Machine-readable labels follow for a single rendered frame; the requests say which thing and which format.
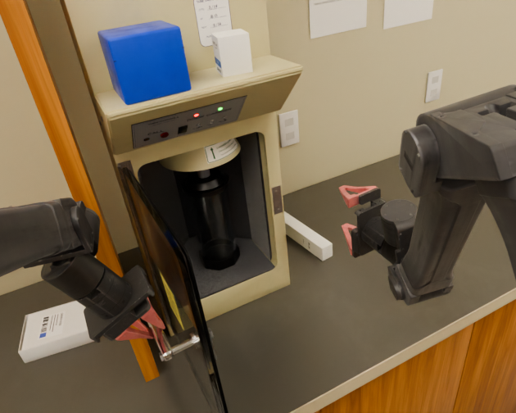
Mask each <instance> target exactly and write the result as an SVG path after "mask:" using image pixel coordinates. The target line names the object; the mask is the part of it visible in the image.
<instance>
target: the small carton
mask: <svg viewBox="0 0 516 413"><path fill-rule="evenodd" d="M211 38H212V44H213V49H214V55H215V64H216V70H217V71H218V72H219V73H220V74H221V75H222V76H223V77H228V76H232V75H240V74H246V73H250V72H253V69H252V61H251V47H250V39H249V33H247V32H246V31H245V30H243V29H232V30H227V31H222V32H216V33H211Z"/></svg>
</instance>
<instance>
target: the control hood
mask: <svg viewBox="0 0 516 413"><path fill-rule="evenodd" d="M251 61H252V69H253V72H250V73H246V74H240V75H232V76H228V77H223V76H222V75H221V74H220V73H219V72H218V71H217V70H216V67H214V68H210V69H206V70H199V71H195V72H192V73H189V78H190V82H191V86H192V89H191V90H189V91H186V92H182V93H176V94H172V95H169V96H165V97H162V98H155V99H152V100H148V101H145V102H139V103H134V104H131V105H126V104H125V103H124V102H123V100H122V99H121V98H120V96H119V95H118V94H117V93H116V91H115V90H111V91H108V92H105V93H98V94H96V96H95V99H96V102H97V107H98V110H99V112H100V115H101V120H102V123H103V125H104V128H105V131H106V135H107V138H108V141H109V144H110V146H111V150H112V152H113V154H115V155H119V154H122V153H126V152H131V151H133V150H137V149H140V148H145V147H149V146H151V145H155V144H158V143H153V144H150V145H147V146H144V147H138V148H135V149H134V147H133V138H132V128H131V125H134V124H137V123H141V122H144V121H147V120H153V119H156V118H160V117H163V116H169V115H173V114H175V113H179V112H182V111H188V110H192V109H195V108H198V107H204V106H208V105H210V104H214V103H217V102H223V101H227V100H230V99H234V98H240V97H243V96H246V95H247V98H246V100H245V102H244V104H243V107H242V110H241V112H240V114H239V117H238V120H236V121H233V122H230V123H227V124H224V125H228V124H232V123H234V122H238V121H241V120H246V119H249V118H252V117H256V116H261V115H264V114H267V113H270V112H273V111H279V110H281V108H282V106H283V104H284V103H285V102H286V100H287V97H288V96H289V94H290V92H291V91H292V89H293V87H294V86H295V84H296V82H297V81H298V79H299V77H300V75H301V73H302V71H303V66H301V65H299V64H296V63H294V62H291V61H287V60H284V59H282V58H279V57H275V56H272V55H268V56H264V57H257V58H253V59H251ZM220 126H223V125H218V126H216V127H212V128H209V129H214V128H217V127H220ZM205 130H208V129H204V130H201V131H197V132H194V133H191V134H195V133H199V132H202V131H205ZM188 135H190V134H185V135H183V136H179V137H177V138H181V137H184V136H188ZM172 139H176V138H171V139H168V140H165V141H161V142H159V143H163V142H166V141H170V140H172Z"/></svg>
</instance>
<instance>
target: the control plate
mask: <svg viewBox="0 0 516 413"><path fill-rule="evenodd" d="M246 98H247V95H246V96H243V97H240V98H234V99H230V100H227V101H223V102H217V103H214V104H210V105H208V106H204V107H198V108H195V109H192V110H188V111H182V112H179V113H175V114H173V115H169V116H163V117H160V118H156V119H153V120H147V121H144V122H141V123H137V124H134V125H131V128H132V138H133V147H134V149H135V148H140V147H144V146H147V145H150V144H153V143H159V142H161V141H165V140H168V139H171V138H177V137H179V136H183V135H185V134H191V133H194V132H197V131H201V130H204V129H209V128H212V127H216V126H218V125H224V124H227V123H230V122H233V121H236V120H238V117H239V114H240V112H241V110H242V107H243V104H244V102H245V100H246ZM219 107H223V109H222V110H220V111H217V109H218V108H219ZM196 113H199V116H196V117H193V115H194V114H196ZM224 116H227V118H226V120H222V117H224ZM210 120H214V122H213V124H211V123H209V121H210ZM197 124H201V125H200V126H201V127H200V128H198V126H196V125H197ZM185 125H187V126H188V128H187V132H185V133H181V134H178V130H179V127H181V126H185ZM165 132H168V133H169V135H168V136H167V137H165V138H161V134H163V133H165ZM145 138H150V139H149V140H147V141H143V140H144V139H145Z"/></svg>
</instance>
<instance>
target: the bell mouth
mask: <svg viewBox="0 0 516 413"><path fill-rule="evenodd" d="M240 149H241V146H240V144H239V142H238V141H237V140H236V138H232V139H229V140H226V141H223V142H220V143H215V144H212V145H209V146H206V147H201V148H198V149H195V150H192V151H189V152H184V153H181V154H178V155H175V156H172V157H167V158H164V159H161V160H159V162H160V164H161V165H162V166H164V167H165V168H167V169H169V170H175V171H183V172H191V171H199V170H208V169H211V168H215V167H217V166H221V165H223V164H225V163H227V162H229V161H231V160H232V159H234V157H235V156H236V155H237V154H238V153H239V152H240Z"/></svg>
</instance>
